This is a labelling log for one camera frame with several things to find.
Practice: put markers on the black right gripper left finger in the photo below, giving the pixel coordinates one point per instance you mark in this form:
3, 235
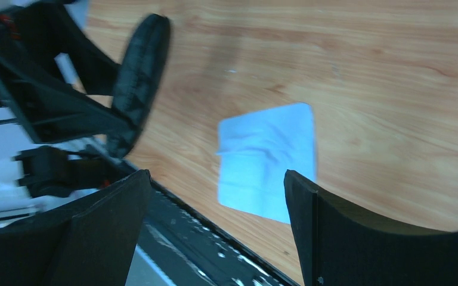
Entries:
89, 241

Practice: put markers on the black glasses case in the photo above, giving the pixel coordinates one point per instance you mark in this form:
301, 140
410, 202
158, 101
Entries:
138, 81

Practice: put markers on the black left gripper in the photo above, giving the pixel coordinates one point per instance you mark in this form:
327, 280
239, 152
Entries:
49, 71

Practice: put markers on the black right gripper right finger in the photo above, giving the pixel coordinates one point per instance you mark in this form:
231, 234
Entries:
342, 243

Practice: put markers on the light blue cleaning cloth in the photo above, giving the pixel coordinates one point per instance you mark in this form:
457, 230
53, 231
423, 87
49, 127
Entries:
256, 149

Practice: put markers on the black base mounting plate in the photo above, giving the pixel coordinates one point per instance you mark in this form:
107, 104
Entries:
191, 250

